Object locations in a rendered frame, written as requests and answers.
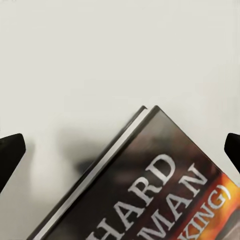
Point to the hardback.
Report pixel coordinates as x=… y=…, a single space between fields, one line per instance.
x=152 y=182

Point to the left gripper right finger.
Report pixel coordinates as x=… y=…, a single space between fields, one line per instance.
x=232 y=149

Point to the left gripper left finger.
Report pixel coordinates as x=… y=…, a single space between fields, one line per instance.
x=12 y=149

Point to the bed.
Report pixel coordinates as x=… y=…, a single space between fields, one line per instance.
x=74 y=72

